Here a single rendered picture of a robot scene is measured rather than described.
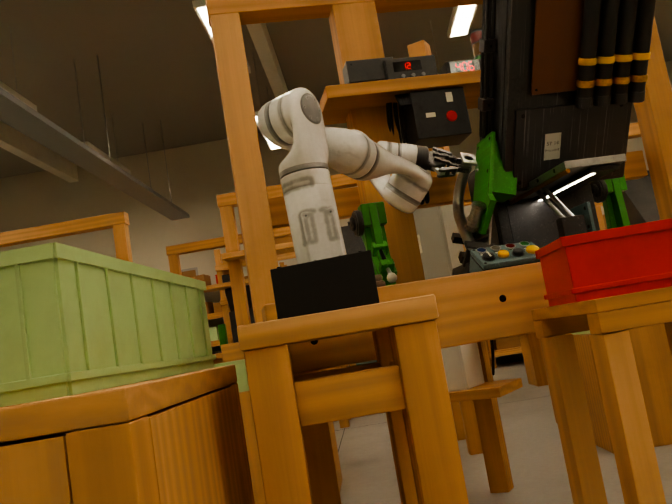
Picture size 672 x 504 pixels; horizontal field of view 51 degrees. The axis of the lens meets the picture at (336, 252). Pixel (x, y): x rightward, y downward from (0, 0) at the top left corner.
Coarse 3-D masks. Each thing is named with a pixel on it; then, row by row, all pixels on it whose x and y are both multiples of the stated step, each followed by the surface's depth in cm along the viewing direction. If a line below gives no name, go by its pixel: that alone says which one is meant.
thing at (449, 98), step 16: (416, 96) 210; (432, 96) 210; (448, 96) 211; (464, 96) 212; (416, 112) 209; (432, 112) 210; (448, 112) 210; (464, 112) 211; (416, 128) 208; (432, 128) 209; (448, 128) 210; (464, 128) 210; (416, 144) 213; (432, 144) 216; (448, 144) 219
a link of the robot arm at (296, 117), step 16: (288, 96) 127; (304, 96) 127; (272, 112) 128; (288, 112) 126; (304, 112) 126; (320, 112) 131; (288, 128) 127; (304, 128) 126; (320, 128) 129; (304, 144) 125; (320, 144) 128; (288, 160) 126; (304, 160) 125; (320, 160) 127
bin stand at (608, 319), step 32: (544, 320) 140; (576, 320) 141; (608, 320) 119; (640, 320) 120; (544, 352) 142; (576, 352) 139; (608, 352) 119; (576, 384) 138; (608, 384) 120; (640, 384) 119; (576, 416) 137; (608, 416) 121; (640, 416) 118; (576, 448) 136; (640, 448) 117; (576, 480) 136; (640, 480) 116
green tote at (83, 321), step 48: (0, 288) 78; (48, 288) 78; (96, 288) 87; (144, 288) 104; (192, 288) 130; (0, 336) 77; (48, 336) 77; (96, 336) 85; (144, 336) 101; (192, 336) 123; (0, 384) 76; (48, 384) 76; (96, 384) 83
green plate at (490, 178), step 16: (480, 144) 190; (496, 144) 183; (480, 160) 188; (496, 160) 183; (480, 176) 187; (496, 176) 182; (512, 176) 183; (480, 192) 185; (496, 192) 181; (512, 192) 182
